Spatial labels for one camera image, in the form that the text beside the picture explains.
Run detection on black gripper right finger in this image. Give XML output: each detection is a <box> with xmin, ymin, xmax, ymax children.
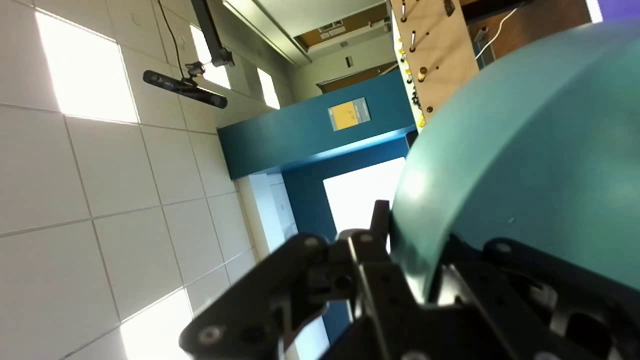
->
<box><xmin>426</xmin><ymin>238</ymin><xmax>640</xmax><ymax>360</ymax></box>

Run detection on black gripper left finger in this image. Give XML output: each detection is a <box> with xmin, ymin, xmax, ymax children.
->
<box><xmin>177</xmin><ymin>199</ymin><xmax>428</xmax><ymax>360</ymax></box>

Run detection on teal green bowl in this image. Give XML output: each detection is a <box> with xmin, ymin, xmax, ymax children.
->
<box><xmin>388</xmin><ymin>18</ymin><xmax>640</xmax><ymax>306</ymax></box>

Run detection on square ceiling light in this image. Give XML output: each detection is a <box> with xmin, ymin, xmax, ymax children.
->
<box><xmin>36</xmin><ymin>8</ymin><xmax>141</xmax><ymax>126</ymax></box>
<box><xmin>118</xmin><ymin>287</ymin><xmax>201</xmax><ymax>360</ymax></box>
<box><xmin>187</xmin><ymin>22</ymin><xmax>234</xmax><ymax>93</ymax></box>
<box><xmin>256</xmin><ymin>66</ymin><xmax>281</xmax><ymax>112</ymax></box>

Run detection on long ceiling light fixture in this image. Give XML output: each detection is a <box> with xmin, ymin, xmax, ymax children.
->
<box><xmin>221</xmin><ymin>0</ymin><xmax>312</xmax><ymax>66</ymax></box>

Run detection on yellow wall sign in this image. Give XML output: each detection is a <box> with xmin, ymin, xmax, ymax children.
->
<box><xmin>326</xmin><ymin>97</ymin><xmax>372</xmax><ymax>132</ymax></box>

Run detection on black stereo camera bar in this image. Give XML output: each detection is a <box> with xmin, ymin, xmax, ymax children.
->
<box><xmin>141</xmin><ymin>68</ymin><xmax>227</xmax><ymax>110</ymax></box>

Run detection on dark camera stand pole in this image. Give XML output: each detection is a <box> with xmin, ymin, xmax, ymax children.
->
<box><xmin>187</xmin><ymin>0</ymin><xmax>236</xmax><ymax>68</ymax></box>

